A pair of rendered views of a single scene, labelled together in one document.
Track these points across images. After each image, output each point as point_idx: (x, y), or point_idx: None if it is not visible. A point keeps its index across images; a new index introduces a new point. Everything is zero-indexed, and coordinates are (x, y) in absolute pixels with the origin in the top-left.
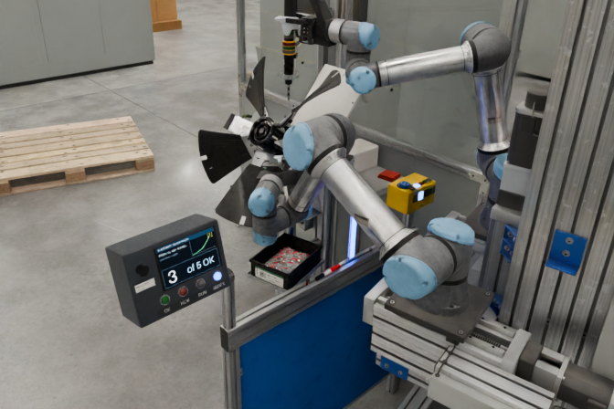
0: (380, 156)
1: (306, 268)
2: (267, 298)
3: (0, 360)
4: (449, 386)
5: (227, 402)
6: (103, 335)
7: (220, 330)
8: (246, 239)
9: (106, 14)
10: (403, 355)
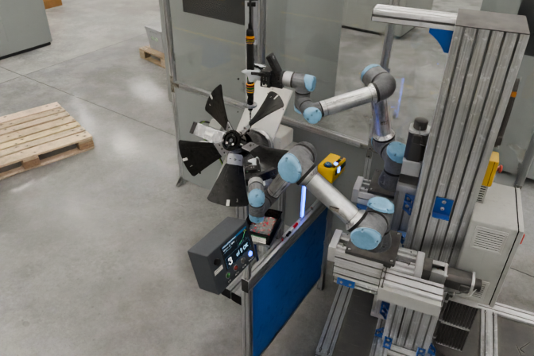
0: (293, 134)
1: (276, 228)
2: None
3: (39, 321)
4: (390, 292)
5: (245, 321)
6: (110, 288)
7: (241, 281)
8: (187, 196)
9: (4, 6)
10: (354, 276)
